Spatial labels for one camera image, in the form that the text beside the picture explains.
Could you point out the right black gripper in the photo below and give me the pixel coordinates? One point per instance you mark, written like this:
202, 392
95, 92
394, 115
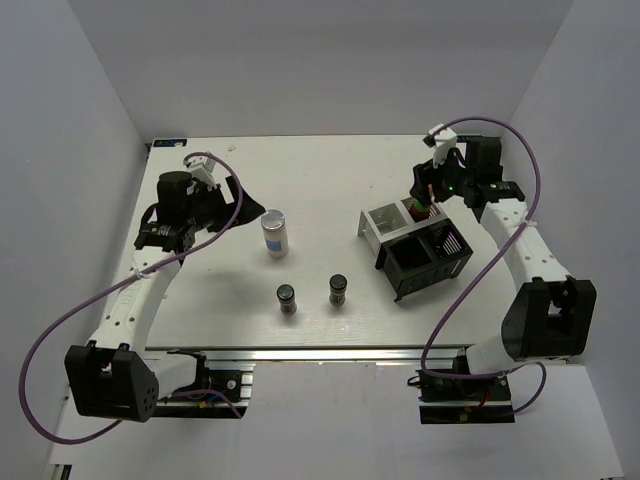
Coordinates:
451, 160

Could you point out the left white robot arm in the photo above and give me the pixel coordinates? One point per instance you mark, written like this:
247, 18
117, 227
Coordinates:
109, 376

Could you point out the blue table label left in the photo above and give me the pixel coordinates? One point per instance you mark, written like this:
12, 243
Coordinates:
169, 143

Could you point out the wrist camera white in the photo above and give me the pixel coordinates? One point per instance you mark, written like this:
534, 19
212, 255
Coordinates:
441, 140
201, 165

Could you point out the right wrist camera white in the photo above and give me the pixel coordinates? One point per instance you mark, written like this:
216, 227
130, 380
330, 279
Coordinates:
441, 140

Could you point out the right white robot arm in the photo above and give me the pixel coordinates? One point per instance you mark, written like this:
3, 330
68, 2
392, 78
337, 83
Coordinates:
551, 314

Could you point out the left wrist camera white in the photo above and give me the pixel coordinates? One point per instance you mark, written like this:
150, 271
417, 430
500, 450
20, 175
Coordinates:
201, 165

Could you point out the black and white organizer rack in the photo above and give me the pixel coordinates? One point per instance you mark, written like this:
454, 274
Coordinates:
413, 256

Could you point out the red sauce bottle yellow cap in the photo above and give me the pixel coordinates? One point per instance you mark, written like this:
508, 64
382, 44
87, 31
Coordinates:
419, 212

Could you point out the aluminium table rail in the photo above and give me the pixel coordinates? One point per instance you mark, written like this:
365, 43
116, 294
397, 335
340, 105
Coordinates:
290, 354

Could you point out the black-lid spice jar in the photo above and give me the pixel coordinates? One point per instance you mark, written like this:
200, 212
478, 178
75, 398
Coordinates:
338, 286
286, 296

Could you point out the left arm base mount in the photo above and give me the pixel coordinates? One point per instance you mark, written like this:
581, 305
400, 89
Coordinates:
210, 385

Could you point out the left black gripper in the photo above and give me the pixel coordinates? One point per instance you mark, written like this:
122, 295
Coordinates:
227, 210

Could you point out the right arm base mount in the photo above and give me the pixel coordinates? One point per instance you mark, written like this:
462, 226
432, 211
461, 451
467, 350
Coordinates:
445, 401

